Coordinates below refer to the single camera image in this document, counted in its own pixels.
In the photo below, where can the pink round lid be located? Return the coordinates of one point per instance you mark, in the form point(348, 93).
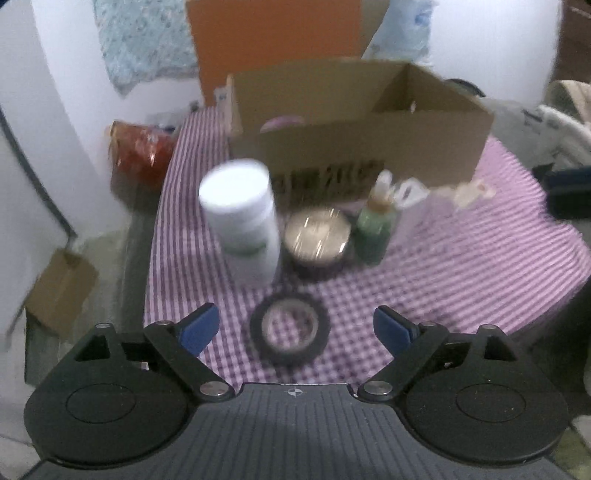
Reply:
point(281, 122)

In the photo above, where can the clear plastic clip item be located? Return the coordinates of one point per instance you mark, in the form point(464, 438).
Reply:
point(409, 193)

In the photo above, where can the red gift bag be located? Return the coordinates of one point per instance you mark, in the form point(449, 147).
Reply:
point(142, 152)

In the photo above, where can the orange cardboard board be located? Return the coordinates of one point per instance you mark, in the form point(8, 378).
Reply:
point(235, 36)

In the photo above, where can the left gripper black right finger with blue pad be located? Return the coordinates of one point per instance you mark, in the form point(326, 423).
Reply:
point(412, 346)

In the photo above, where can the green dropper bottle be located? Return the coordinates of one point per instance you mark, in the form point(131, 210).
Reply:
point(375, 221)

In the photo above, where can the floral blue cloth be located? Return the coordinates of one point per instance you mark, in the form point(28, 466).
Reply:
point(143, 41)

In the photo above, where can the white cylindrical bottle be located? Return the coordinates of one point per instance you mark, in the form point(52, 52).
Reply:
point(238, 204)

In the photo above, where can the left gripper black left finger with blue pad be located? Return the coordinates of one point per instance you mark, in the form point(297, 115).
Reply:
point(178, 345)

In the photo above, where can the blue water jug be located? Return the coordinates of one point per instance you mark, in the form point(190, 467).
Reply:
point(404, 33)

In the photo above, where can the small cardboard box on floor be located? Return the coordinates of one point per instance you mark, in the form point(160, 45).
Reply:
point(58, 295)

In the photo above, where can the gold lid dark jar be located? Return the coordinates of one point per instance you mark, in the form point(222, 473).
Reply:
point(316, 241)

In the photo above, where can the brown cardboard box with print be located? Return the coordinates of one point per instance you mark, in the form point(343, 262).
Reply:
point(361, 117)

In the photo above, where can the purple checkered tablecloth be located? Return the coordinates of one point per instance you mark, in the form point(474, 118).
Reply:
point(501, 261)

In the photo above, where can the black tape roll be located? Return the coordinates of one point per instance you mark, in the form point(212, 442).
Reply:
point(289, 328)

